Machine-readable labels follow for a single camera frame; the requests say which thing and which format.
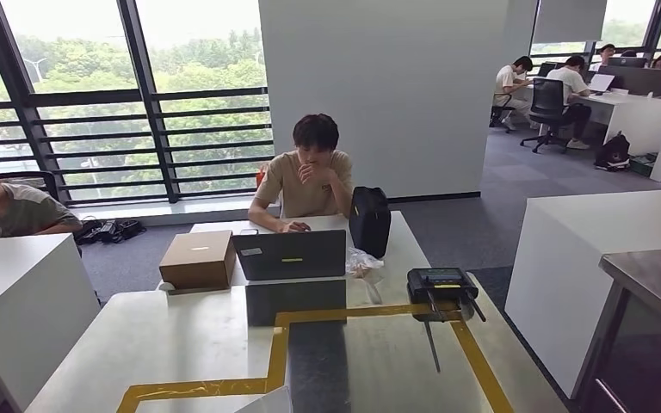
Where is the green basket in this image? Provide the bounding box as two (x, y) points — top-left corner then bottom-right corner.
(628, 152), (658, 178)

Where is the grey roller blind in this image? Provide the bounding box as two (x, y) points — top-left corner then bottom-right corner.
(531, 0), (610, 45)

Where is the steel table yellow tape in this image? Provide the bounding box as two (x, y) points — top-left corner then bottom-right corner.
(572, 246), (661, 413)

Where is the white plastic car part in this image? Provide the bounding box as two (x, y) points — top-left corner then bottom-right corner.
(235, 385), (293, 413)

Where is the black upright bag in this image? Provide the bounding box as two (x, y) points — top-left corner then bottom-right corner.
(348, 186), (392, 260)

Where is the white office desk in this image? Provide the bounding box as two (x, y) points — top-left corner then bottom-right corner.
(570, 71), (661, 157)

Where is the black office chair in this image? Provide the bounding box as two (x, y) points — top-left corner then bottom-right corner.
(0, 170), (61, 200)
(519, 77), (570, 155)
(489, 90), (517, 133)

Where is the black controller with antennas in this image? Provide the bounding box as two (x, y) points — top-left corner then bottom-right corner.
(405, 267), (487, 374)

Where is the cardboard box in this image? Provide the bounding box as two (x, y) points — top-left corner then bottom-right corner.
(158, 229), (238, 292)

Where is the dark grey laptop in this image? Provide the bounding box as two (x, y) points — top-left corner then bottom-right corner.
(232, 229), (348, 281)

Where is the white table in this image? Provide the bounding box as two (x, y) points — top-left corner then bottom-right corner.
(0, 232), (102, 411)
(503, 188), (661, 399)

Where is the grey desk partition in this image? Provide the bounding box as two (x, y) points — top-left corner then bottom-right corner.
(598, 64), (661, 98)

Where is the black gear pile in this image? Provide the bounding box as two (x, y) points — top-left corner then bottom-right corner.
(72, 218), (147, 246)

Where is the black window frame railing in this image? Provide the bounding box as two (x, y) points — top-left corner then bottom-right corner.
(0, 0), (277, 207)

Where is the clear plastic bag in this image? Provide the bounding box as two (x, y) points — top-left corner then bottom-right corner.
(345, 246), (386, 305)

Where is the black backpack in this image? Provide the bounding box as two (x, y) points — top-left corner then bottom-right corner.
(593, 131), (632, 172)

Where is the white laptop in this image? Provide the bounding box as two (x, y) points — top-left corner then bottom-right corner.
(588, 72), (617, 96)

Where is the steel workbench yellow tape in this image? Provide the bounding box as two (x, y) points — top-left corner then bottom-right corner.
(25, 272), (571, 413)

